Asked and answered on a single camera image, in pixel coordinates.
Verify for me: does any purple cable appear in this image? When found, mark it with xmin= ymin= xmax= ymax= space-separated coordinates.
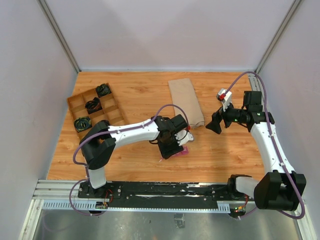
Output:
xmin=68 ymin=103 xmax=191 ymax=217
xmin=224 ymin=70 xmax=307 ymax=222

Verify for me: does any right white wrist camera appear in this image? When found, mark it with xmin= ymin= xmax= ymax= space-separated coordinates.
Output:
xmin=216 ymin=88 xmax=232 ymax=112

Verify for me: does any grey slotted cable duct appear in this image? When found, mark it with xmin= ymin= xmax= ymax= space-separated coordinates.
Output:
xmin=42 ymin=199 xmax=231 ymax=214

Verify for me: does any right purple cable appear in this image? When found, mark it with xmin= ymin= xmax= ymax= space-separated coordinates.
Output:
xmin=224 ymin=70 xmax=307 ymax=222

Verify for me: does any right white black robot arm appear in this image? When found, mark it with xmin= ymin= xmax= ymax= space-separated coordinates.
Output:
xmin=206 ymin=88 xmax=307 ymax=211

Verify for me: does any black green coiled cable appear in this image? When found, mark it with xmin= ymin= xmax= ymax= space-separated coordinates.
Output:
xmin=73 ymin=116 xmax=92 ymax=133

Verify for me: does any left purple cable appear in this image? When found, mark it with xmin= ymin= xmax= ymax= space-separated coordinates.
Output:
xmin=68 ymin=103 xmax=191 ymax=217

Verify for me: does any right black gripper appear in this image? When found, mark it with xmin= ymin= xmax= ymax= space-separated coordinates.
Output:
xmin=206 ymin=97 xmax=248 ymax=134

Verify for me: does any black coiled cable top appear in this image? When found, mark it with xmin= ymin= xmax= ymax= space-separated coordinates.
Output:
xmin=96 ymin=84 xmax=112 ymax=98

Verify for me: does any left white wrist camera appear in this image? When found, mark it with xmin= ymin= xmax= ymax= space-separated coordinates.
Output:
xmin=174 ymin=126 xmax=195 ymax=146

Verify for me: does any pink weekly pill organizer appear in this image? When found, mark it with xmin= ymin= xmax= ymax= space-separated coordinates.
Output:
xmin=172 ymin=146 xmax=189 ymax=157

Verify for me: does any left aluminium frame post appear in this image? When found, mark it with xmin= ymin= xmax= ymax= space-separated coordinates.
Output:
xmin=36 ymin=0 xmax=82 ymax=74

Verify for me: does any black coiled cable middle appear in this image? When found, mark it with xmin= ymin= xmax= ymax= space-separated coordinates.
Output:
xmin=84 ymin=97 xmax=103 ymax=113

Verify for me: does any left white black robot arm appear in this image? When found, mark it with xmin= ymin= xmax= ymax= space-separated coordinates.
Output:
xmin=79 ymin=114 xmax=194 ymax=198

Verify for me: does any aluminium frame post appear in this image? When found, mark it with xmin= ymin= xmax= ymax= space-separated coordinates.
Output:
xmin=255 ymin=0 xmax=306 ymax=73
xmin=36 ymin=0 xmax=82 ymax=74

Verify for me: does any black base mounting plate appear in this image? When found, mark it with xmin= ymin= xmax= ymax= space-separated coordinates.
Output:
xmin=77 ymin=180 xmax=257 ymax=208

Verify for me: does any right aluminium frame post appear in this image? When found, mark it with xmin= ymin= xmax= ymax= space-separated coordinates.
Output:
xmin=255 ymin=0 xmax=306 ymax=73

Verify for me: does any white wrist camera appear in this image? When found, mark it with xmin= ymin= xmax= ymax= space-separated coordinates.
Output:
xmin=216 ymin=88 xmax=232 ymax=112
xmin=174 ymin=126 xmax=195 ymax=146

